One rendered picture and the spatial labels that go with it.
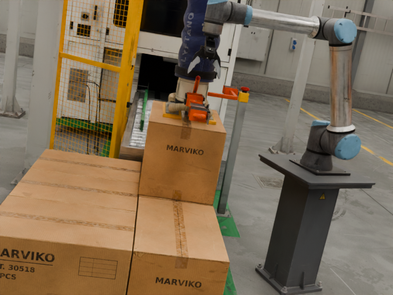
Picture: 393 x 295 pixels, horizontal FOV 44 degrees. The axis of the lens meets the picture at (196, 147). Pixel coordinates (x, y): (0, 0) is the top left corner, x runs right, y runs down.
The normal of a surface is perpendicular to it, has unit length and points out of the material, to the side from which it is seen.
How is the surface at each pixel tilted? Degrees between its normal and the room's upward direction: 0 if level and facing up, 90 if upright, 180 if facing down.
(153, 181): 90
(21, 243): 90
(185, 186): 90
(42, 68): 91
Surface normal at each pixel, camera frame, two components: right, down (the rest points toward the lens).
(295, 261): 0.44, 0.30
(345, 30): 0.32, 0.14
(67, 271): 0.08, 0.27
